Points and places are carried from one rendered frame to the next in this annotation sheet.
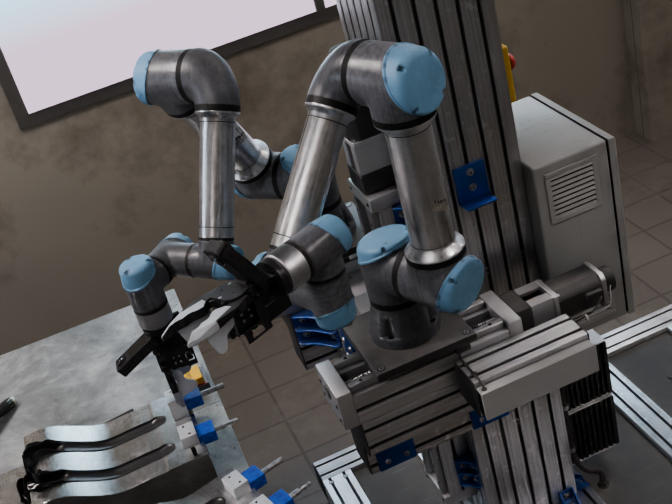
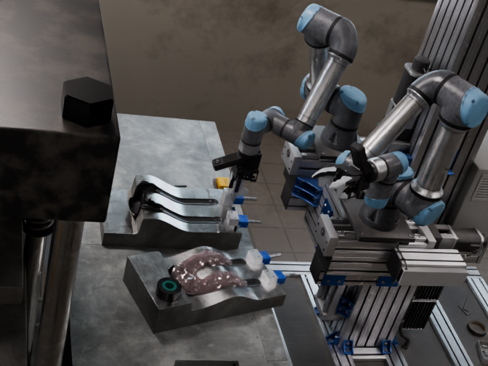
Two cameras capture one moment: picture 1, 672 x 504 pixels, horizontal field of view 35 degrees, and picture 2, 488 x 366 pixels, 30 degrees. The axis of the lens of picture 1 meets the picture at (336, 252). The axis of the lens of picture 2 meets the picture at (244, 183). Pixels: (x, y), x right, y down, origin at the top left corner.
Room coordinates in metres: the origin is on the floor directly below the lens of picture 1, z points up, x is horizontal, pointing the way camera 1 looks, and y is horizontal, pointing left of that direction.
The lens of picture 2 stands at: (-0.82, 0.85, 2.90)
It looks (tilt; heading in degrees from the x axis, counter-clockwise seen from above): 34 degrees down; 351
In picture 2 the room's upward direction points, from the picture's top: 16 degrees clockwise
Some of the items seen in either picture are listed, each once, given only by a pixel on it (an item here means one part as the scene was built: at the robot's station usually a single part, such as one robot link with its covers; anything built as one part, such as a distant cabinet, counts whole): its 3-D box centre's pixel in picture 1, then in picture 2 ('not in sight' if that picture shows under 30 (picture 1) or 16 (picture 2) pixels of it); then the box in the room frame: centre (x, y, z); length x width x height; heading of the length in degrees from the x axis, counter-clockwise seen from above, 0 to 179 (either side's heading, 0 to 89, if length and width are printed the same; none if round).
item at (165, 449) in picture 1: (91, 454); (176, 202); (1.86, 0.63, 0.92); 0.35 x 0.16 x 0.09; 101
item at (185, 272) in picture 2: not in sight; (209, 270); (1.54, 0.50, 0.90); 0.26 x 0.18 x 0.08; 118
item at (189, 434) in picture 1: (210, 431); (244, 221); (1.86, 0.37, 0.89); 0.13 x 0.05 x 0.05; 101
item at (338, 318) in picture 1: (323, 292); (375, 187); (1.57, 0.04, 1.34); 0.11 x 0.08 x 0.11; 38
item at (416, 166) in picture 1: (419, 183); (440, 155); (1.71, -0.18, 1.41); 0.15 x 0.12 x 0.55; 38
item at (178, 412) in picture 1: (196, 396); (240, 197); (1.96, 0.39, 0.91); 0.13 x 0.05 x 0.05; 101
